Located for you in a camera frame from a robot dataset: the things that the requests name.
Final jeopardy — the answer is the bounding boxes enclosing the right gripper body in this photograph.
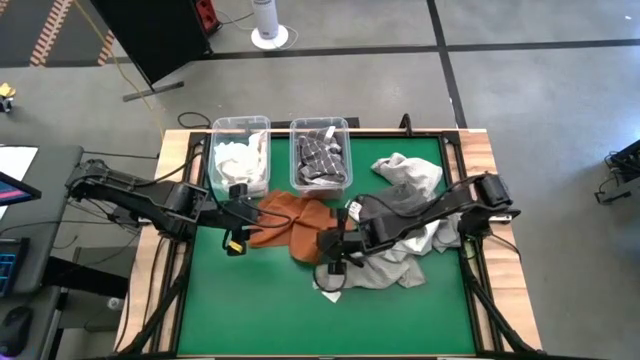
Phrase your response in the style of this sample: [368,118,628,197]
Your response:
[327,207,385,275]

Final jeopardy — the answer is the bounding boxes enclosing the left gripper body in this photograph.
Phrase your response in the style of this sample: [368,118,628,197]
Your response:
[207,183,251,256]

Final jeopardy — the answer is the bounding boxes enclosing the orange towel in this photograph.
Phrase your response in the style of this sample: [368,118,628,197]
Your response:
[248,189,351,265]

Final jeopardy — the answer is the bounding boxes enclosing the white red-checked towel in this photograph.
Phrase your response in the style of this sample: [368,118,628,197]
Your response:
[213,130,269,189]

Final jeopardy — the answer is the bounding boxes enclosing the dark grey waffle towel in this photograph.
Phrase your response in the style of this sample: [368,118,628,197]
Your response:
[357,182,444,226]

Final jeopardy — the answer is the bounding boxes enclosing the grey plaid towel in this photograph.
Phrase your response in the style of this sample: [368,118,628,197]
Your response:
[295,127,349,189]

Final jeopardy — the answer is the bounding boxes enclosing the clear plastic bin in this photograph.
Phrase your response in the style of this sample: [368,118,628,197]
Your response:
[207,115,272,201]
[288,116,354,200]

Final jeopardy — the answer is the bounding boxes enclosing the green table mat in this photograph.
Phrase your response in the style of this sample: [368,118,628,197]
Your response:
[177,137,477,356]

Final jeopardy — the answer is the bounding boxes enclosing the pale grey towel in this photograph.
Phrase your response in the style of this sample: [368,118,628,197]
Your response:
[371,152,445,201]

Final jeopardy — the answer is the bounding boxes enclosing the grey metal base bar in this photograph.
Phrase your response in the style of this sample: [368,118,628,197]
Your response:
[122,80,185,104]

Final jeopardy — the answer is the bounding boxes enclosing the black desk base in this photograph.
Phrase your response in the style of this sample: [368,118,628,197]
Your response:
[42,255,130,300]

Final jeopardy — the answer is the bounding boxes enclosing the grey desk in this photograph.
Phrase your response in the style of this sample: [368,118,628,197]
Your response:
[0,144,85,296]

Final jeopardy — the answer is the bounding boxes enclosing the white tower fan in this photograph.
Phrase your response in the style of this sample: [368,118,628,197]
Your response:
[249,0,291,51]

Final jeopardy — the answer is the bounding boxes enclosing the black standing panel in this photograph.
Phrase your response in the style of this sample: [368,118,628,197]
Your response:
[89,0,215,86]

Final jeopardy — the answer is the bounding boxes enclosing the red power strip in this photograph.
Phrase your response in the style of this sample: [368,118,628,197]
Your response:
[195,0,222,32]

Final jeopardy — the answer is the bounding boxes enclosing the computer monitor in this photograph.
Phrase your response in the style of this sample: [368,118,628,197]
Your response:
[0,171,43,208]

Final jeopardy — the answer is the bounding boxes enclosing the white paper sheet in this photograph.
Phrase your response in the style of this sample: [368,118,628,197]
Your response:
[0,145,40,182]

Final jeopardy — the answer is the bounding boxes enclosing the backlit keyboard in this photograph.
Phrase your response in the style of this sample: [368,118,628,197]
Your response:
[0,237,30,299]

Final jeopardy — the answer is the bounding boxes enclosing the black computer mouse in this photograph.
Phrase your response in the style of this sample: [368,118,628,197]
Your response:
[0,305,34,358]

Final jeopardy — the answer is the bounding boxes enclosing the black floor cable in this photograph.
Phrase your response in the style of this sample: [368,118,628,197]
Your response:
[177,110,212,130]

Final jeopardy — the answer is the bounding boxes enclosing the black table frame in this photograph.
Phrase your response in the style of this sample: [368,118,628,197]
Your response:
[113,113,544,360]

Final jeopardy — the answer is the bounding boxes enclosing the yellow hanging cord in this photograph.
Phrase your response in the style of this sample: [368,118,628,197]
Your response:
[72,0,165,137]

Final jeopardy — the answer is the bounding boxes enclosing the black equipment with cables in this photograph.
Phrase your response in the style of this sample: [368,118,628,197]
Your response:
[593,138,640,206]

